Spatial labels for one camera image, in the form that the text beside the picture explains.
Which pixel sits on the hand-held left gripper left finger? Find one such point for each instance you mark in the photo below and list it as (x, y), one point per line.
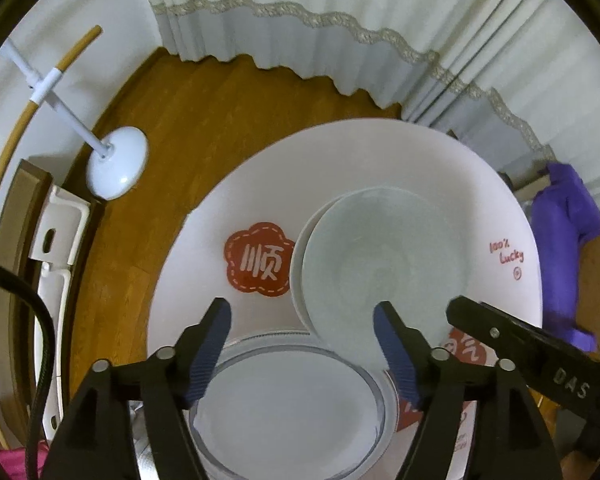
(212, 350)

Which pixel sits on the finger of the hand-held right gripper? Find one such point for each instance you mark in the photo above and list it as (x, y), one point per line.
(510, 340)

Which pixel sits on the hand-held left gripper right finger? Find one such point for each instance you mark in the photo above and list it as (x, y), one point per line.
(397, 355)

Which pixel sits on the large white plate grey rim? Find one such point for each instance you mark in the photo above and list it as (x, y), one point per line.
(387, 395)

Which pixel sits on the purple cloth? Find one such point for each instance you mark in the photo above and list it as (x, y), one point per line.
(560, 240)

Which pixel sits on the round white table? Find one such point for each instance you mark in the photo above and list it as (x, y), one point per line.
(330, 160)

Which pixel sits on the white clothes rack wooden bars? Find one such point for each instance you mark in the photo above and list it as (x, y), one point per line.
(117, 165)

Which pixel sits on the brown-top white drawer cabinet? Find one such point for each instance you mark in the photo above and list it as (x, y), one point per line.
(25, 240)

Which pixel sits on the pink cloth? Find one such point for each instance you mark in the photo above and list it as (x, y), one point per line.
(15, 466)

